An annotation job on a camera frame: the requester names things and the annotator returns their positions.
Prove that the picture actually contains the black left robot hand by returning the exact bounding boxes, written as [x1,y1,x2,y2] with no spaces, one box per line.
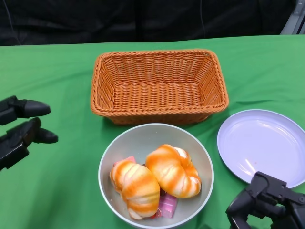
[0,95,59,171]

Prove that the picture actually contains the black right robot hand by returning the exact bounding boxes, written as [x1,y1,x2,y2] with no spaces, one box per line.
[225,171,305,229]

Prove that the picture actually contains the orange striped croissant bread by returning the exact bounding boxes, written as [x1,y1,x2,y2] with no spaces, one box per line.
[109,160,161,220]
[145,144,202,199]

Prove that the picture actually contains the pale grey round bowl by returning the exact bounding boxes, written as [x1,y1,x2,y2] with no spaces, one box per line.
[98,123,215,228]

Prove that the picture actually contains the lavender round plate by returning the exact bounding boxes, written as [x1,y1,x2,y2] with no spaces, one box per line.
[217,109,305,189]

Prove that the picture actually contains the magenta pink cake slice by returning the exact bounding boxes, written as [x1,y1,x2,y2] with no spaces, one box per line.
[156,192,179,218]

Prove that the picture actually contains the salmon pink cake slice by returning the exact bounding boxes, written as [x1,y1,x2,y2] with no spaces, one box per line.
[113,156,137,168]

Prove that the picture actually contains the orange wicker rectangular basket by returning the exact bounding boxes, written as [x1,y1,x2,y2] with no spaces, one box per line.
[90,49,229,125]

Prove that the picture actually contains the green tablecloth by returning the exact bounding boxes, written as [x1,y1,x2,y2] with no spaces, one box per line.
[0,33,305,229]

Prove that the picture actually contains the black backdrop curtain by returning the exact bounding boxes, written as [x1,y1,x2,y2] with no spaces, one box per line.
[0,0,293,46]

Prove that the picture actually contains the grey metal frame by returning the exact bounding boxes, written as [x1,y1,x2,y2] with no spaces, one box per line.
[280,0,305,35]

